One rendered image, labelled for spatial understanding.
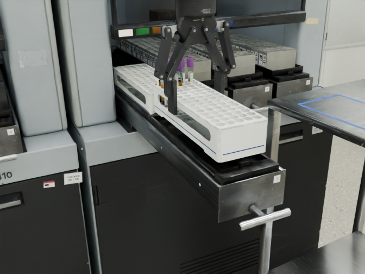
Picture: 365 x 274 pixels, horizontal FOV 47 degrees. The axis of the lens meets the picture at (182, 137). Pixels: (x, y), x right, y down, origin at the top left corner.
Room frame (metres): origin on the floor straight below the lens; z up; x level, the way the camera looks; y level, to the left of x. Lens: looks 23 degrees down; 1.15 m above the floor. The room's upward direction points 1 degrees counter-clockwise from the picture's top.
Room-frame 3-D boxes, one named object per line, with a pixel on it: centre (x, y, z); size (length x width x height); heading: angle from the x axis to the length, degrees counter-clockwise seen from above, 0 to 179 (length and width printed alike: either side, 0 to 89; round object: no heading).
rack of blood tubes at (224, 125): (0.79, -0.04, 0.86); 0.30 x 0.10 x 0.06; 25
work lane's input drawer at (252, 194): (0.91, 0.01, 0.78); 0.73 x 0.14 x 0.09; 25
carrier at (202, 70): (1.17, -0.03, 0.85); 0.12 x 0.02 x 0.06; 115
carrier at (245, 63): (1.24, -0.17, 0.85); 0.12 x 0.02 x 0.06; 114
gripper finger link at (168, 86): (0.78, 0.03, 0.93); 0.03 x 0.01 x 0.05; 115
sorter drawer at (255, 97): (1.45, -0.07, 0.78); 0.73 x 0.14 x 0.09; 25
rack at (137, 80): (1.08, 0.09, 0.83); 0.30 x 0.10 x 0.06; 25
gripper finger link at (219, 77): (0.84, -0.08, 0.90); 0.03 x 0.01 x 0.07; 25
